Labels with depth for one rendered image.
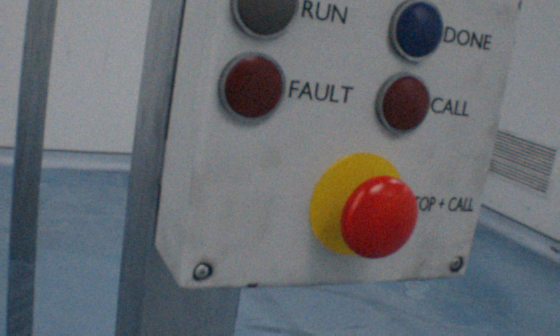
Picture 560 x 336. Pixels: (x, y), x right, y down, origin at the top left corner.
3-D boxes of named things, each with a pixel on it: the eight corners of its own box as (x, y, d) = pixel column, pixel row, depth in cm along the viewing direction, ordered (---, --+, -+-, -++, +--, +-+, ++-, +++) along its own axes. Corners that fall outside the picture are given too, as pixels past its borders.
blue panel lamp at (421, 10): (441, 63, 32) (451, 6, 31) (395, 55, 31) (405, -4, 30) (431, 60, 33) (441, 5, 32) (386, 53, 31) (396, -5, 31)
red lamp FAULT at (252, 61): (282, 123, 29) (292, 60, 29) (222, 118, 28) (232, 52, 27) (274, 119, 30) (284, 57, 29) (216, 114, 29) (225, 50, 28)
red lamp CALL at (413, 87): (427, 135, 33) (438, 80, 32) (381, 131, 31) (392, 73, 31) (418, 131, 33) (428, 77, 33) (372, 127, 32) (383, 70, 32)
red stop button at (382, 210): (415, 263, 31) (433, 183, 31) (344, 266, 30) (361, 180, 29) (366, 230, 35) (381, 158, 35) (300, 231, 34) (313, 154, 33)
